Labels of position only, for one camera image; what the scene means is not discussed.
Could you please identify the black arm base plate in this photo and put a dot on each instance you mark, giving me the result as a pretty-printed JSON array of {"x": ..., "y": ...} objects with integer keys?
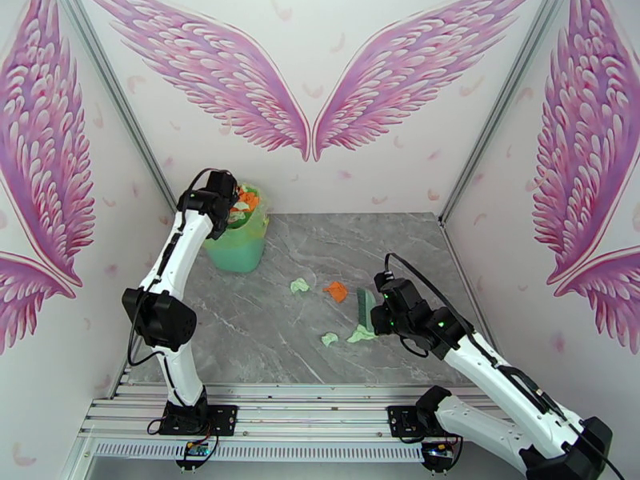
[
  {"x": 225, "y": 418},
  {"x": 402, "y": 418}
]

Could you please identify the yellowish plastic bin liner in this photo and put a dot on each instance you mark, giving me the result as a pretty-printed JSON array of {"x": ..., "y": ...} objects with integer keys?
[{"x": 260, "y": 221}]

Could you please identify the teal hand brush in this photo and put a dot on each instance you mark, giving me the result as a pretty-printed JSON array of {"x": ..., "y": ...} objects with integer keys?
[{"x": 365, "y": 308}]

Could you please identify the green plastic trash bin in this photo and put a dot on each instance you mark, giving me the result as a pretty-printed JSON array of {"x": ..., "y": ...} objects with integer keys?
[{"x": 235, "y": 256}]

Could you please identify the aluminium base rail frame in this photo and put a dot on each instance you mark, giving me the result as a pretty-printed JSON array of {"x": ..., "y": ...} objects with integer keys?
[{"x": 310, "y": 408}]

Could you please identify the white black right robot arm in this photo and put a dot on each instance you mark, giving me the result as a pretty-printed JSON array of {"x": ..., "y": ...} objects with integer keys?
[{"x": 500, "y": 378}]

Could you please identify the perforated metal strip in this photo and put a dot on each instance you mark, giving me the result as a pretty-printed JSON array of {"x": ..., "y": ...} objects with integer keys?
[{"x": 300, "y": 451}]

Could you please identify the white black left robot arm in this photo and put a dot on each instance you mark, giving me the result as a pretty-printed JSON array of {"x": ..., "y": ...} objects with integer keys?
[{"x": 175, "y": 253}]

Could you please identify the small circuit board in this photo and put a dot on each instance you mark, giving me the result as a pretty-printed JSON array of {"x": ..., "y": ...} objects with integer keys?
[
  {"x": 440, "y": 451},
  {"x": 196, "y": 449}
]

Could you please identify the orange paper scrap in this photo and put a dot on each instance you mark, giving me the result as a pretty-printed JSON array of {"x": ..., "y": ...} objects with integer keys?
[
  {"x": 337, "y": 292},
  {"x": 250, "y": 198}
]

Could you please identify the green paper scrap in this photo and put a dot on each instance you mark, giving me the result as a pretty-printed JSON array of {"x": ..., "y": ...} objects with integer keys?
[
  {"x": 330, "y": 339},
  {"x": 357, "y": 336},
  {"x": 240, "y": 213},
  {"x": 300, "y": 287}
]

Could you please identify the aluminium corner post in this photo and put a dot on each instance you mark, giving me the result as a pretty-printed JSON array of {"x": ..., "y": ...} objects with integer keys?
[
  {"x": 501, "y": 108},
  {"x": 125, "y": 111}
]

